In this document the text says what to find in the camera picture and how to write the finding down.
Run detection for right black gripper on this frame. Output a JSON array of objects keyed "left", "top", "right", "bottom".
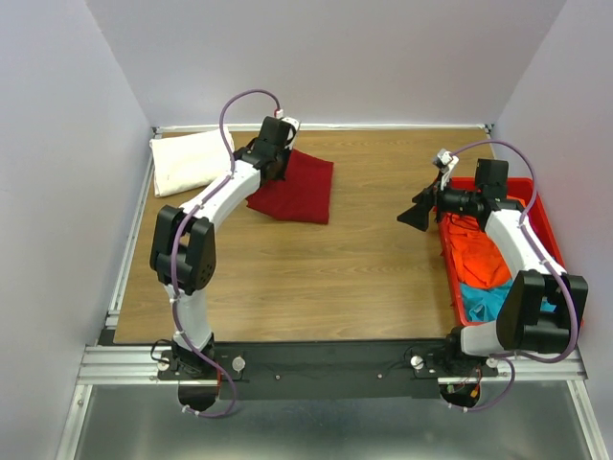
[{"left": 397, "top": 172, "right": 480, "bottom": 231}]

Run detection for dark red t shirt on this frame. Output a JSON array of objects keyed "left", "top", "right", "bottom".
[{"left": 247, "top": 149, "right": 334, "bottom": 225}]

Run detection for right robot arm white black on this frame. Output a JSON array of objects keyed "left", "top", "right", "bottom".
[{"left": 397, "top": 149, "right": 588, "bottom": 376}]

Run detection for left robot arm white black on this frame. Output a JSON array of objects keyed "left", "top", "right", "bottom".
[{"left": 149, "top": 113, "right": 301, "bottom": 380}]

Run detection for orange t shirt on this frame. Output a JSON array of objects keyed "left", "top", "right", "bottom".
[{"left": 447, "top": 214, "right": 511, "bottom": 289}]

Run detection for folded white t shirt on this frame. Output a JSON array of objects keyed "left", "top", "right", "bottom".
[{"left": 149, "top": 128, "right": 235, "bottom": 197}]

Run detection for red plastic bin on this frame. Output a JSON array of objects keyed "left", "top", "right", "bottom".
[{"left": 438, "top": 177, "right": 565, "bottom": 326}]

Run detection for teal t shirt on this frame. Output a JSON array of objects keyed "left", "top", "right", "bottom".
[{"left": 460, "top": 281, "right": 512, "bottom": 322}]

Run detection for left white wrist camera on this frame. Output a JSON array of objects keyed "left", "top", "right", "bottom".
[{"left": 274, "top": 108, "right": 301, "bottom": 150}]

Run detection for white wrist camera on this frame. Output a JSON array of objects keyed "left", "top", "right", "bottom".
[
  {"left": 432, "top": 149, "right": 459, "bottom": 191},
  {"left": 274, "top": 108, "right": 301, "bottom": 150}
]

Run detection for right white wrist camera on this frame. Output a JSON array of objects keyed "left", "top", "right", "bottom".
[{"left": 432, "top": 149, "right": 459, "bottom": 191}]

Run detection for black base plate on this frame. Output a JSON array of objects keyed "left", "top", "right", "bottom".
[{"left": 150, "top": 338, "right": 498, "bottom": 409}]

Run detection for aluminium frame rail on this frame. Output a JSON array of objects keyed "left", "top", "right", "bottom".
[{"left": 59, "top": 127, "right": 607, "bottom": 459}]

